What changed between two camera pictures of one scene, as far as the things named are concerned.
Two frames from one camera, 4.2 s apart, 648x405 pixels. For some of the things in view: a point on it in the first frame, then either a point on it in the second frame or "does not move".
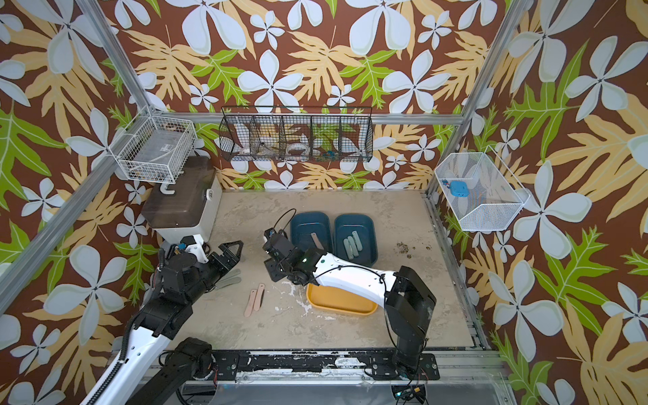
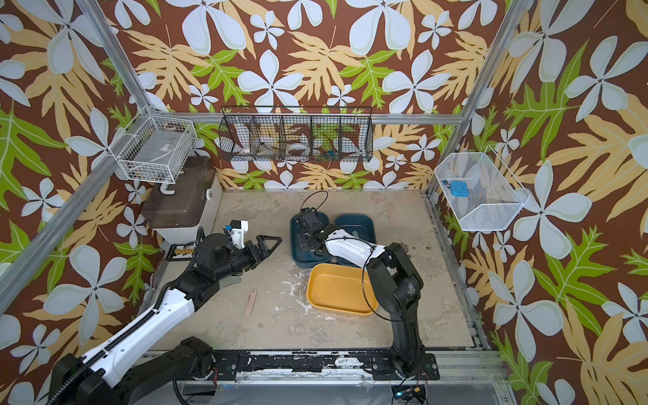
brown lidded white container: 190,207 does not move
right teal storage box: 363,224 does not move
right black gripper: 271,270 → 304,245
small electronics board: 409,391 does not move
